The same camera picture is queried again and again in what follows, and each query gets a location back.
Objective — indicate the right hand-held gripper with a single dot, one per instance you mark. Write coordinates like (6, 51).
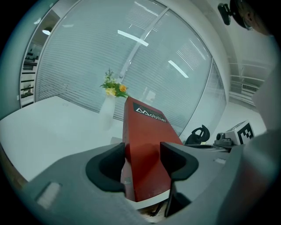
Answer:
(243, 134)

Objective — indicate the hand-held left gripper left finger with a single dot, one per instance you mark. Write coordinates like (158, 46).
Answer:
(70, 175)

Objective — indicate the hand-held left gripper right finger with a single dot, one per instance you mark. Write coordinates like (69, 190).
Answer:
(208, 175)

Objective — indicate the red book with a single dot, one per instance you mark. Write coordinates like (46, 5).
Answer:
(149, 142)

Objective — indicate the black office chair with headrest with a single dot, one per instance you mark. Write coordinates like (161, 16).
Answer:
(198, 135)

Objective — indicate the person's white shirt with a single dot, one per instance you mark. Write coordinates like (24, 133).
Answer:
(263, 175)

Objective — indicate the white vase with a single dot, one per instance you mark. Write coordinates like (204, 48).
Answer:
(107, 112)

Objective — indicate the yellow and green flower bouquet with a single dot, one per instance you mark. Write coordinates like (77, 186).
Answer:
(114, 88)

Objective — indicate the black stair railing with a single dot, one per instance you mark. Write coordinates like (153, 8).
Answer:
(28, 85)

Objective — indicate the person's head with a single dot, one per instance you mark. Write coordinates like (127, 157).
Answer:
(252, 19)

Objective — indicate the round ceiling lamp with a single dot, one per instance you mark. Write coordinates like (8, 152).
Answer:
(46, 31)

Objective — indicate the white wall air vent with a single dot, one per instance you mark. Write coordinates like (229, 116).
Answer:
(250, 88)

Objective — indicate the black head-worn camera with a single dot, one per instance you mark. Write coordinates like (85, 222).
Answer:
(226, 12)

